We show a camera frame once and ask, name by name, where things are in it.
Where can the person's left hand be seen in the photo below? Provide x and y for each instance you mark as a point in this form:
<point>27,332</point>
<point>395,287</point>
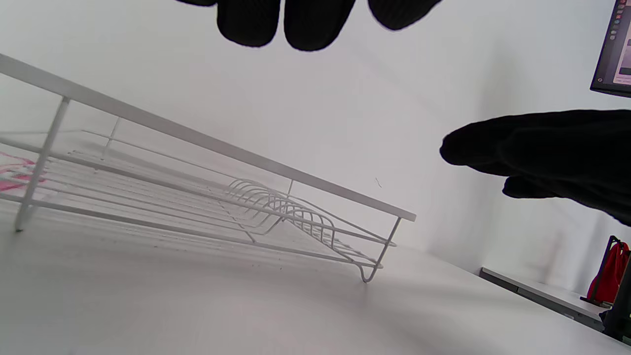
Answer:
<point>310,24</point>

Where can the white pink-edged dish cloth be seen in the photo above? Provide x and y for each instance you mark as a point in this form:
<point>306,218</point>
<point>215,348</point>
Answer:
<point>10,185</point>

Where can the black computer monitor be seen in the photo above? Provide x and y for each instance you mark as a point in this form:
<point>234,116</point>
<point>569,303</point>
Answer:
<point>616,49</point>

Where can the white background desk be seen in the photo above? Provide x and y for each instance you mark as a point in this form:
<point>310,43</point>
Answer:
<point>542,291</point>

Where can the red bag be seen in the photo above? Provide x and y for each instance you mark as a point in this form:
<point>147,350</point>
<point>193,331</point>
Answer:
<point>613,271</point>

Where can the black stand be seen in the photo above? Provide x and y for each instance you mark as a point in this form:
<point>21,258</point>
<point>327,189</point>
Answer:
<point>622,315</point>

